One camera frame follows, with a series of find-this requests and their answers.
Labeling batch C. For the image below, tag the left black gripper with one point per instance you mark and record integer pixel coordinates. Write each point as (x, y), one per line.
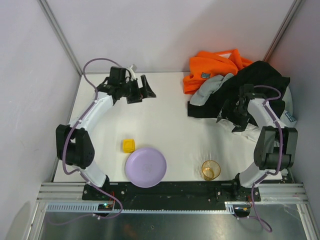
(136, 90)

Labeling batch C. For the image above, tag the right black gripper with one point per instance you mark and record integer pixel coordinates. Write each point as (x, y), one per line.
(232, 117)

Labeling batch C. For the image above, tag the black cloth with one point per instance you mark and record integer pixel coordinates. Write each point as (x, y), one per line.
(267, 81)

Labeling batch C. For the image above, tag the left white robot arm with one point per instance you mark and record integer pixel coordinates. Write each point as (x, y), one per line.
(73, 141)

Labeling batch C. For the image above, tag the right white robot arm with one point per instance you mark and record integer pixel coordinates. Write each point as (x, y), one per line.
(275, 148)

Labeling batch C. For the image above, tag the grey cloth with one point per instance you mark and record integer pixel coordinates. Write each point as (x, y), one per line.
(209, 87)

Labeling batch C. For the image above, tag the orange cloth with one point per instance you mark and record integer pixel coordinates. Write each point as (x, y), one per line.
(205, 65)

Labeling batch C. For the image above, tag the amber transparent cup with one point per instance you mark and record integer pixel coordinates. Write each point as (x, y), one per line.
(210, 170)

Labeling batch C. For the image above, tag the yellow cube block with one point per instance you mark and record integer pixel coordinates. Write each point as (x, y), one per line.
(128, 146)

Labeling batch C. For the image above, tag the lilac plastic plate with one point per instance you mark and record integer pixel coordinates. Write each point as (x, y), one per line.
(146, 167)

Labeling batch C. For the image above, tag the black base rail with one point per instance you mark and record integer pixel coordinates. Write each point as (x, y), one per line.
(174, 195)

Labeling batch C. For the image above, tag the aluminium frame profile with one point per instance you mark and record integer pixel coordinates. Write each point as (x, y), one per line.
(283, 213)

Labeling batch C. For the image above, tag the grey slotted cable duct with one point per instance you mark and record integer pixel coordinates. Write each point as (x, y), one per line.
(102, 208)

